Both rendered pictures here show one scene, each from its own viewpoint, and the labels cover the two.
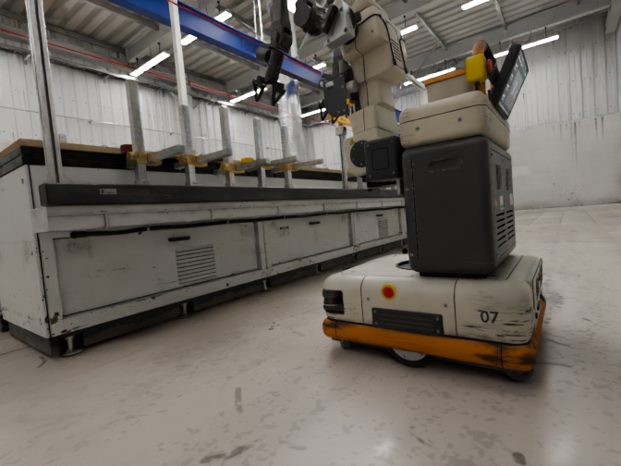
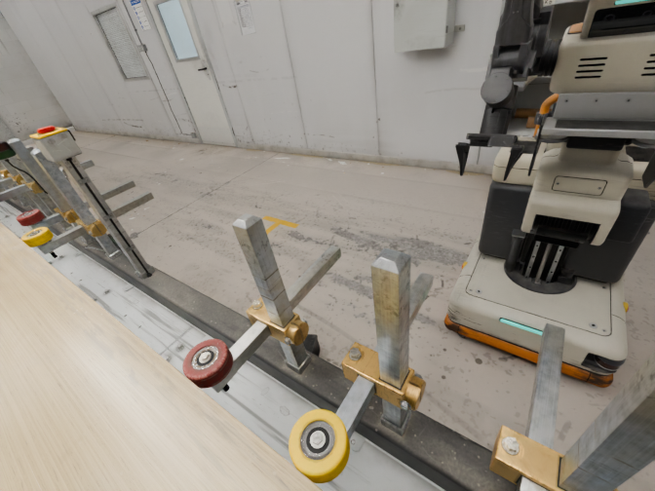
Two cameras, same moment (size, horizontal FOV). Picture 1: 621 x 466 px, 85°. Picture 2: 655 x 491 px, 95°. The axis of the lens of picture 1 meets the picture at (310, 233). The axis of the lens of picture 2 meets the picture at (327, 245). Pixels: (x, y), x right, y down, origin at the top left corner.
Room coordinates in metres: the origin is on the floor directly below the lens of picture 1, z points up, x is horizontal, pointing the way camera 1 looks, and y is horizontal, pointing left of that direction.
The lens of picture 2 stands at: (2.17, 0.53, 1.35)
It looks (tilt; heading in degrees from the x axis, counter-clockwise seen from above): 37 degrees down; 274
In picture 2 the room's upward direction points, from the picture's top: 11 degrees counter-clockwise
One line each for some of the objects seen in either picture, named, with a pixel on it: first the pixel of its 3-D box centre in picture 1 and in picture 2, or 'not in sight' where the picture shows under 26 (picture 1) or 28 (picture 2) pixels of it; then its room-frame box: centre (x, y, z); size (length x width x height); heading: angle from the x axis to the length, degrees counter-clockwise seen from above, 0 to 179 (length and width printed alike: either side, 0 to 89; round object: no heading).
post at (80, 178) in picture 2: (343, 162); (111, 223); (2.90, -0.33, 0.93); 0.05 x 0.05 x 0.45; 53
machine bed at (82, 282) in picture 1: (324, 220); not in sight; (3.59, -0.16, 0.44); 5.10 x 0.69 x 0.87; 143
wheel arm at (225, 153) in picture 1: (201, 160); not in sight; (1.72, 0.51, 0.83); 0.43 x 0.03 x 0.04; 53
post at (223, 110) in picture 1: (227, 150); (598, 460); (1.92, 0.42, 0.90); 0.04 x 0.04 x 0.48; 53
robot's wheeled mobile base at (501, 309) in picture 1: (435, 295); (531, 289); (1.30, -0.46, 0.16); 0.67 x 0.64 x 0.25; 53
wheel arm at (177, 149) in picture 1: (153, 157); not in sight; (1.52, 0.66, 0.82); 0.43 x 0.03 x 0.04; 53
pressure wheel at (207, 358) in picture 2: not in sight; (215, 372); (2.44, 0.22, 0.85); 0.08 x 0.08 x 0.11
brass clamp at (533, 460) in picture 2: (232, 168); (550, 475); (1.93, 0.41, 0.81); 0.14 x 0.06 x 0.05; 143
